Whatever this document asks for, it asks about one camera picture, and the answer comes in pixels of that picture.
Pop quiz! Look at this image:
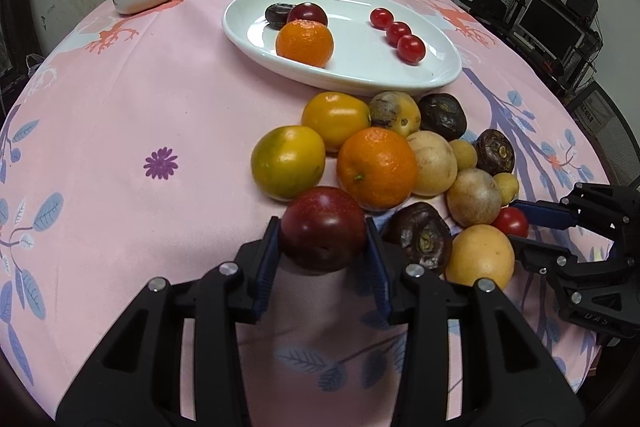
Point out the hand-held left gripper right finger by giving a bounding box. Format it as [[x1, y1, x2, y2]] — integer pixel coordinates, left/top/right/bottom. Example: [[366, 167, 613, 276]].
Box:
[[364, 217, 586, 427]]

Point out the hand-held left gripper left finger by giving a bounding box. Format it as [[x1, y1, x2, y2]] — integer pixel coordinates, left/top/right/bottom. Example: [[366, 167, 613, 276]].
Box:
[[55, 216, 281, 427]]

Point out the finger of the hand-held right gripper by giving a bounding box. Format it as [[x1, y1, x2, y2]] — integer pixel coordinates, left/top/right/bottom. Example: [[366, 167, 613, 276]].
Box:
[[510, 183, 640, 238], [507, 234, 583, 278]]

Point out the small yellow-green longan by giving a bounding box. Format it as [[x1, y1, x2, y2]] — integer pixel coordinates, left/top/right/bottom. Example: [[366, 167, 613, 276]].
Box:
[[492, 172, 519, 205], [449, 140, 478, 172]]

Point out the dark brown water chestnut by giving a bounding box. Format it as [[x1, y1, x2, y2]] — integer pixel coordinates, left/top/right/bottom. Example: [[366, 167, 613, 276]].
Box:
[[474, 129, 516, 176], [417, 93, 468, 142], [265, 3, 297, 30], [385, 202, 453, 277]]

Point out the pale yellow passion fruit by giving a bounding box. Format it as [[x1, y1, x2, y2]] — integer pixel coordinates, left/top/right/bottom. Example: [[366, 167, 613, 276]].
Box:
[[444, 225, 516, 292]]

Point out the dark red plum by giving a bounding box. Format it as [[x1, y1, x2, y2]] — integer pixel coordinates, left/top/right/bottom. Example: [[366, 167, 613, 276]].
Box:
[[278, 187, 368, 275], [286, 3, 329, 28]]

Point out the tan passion fruit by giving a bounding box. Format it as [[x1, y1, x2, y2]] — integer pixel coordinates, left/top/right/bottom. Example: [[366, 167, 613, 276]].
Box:
[[406, 130, 458, 198], [446, 168, 503, 228]]

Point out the orange mandarin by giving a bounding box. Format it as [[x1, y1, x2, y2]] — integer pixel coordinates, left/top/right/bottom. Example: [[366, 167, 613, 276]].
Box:
[[275, 20, 334, 68], [336, 127, 418, 211]]

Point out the yellow-green tangerine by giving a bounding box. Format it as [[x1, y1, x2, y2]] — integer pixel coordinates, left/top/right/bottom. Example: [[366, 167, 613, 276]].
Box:
[[250, 125, 327, 201]]

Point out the yellow-orange tangerine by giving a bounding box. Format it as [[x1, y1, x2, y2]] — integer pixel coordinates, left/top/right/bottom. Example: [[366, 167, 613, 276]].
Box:
[[301, 92, 372, 154]]

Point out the blotchy yellow passion fruit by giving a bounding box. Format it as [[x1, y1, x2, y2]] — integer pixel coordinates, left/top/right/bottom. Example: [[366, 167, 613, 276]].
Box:
[[368, 91, 421, 138]]

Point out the white oval plate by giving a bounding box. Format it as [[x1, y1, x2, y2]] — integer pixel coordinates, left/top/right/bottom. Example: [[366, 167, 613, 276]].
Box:
[[222, 0, 462, 96]]

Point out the black mesh chair back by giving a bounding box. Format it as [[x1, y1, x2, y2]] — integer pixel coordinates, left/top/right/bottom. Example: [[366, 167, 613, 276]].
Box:
[[570, 82, 631, 158]]

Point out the black monitor and shelf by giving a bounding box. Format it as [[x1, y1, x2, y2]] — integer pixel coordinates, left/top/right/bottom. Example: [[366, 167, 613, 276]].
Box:
[[457, 0, 606, 102]]

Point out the black computer monitor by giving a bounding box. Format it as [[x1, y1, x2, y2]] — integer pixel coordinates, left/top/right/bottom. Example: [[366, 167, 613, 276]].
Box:
[[517, 0, 586, 50]]

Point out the pink floral tablecloth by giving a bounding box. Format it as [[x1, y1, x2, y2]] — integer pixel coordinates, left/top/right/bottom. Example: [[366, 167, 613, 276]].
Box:
[[0, 0, 616, 427]]

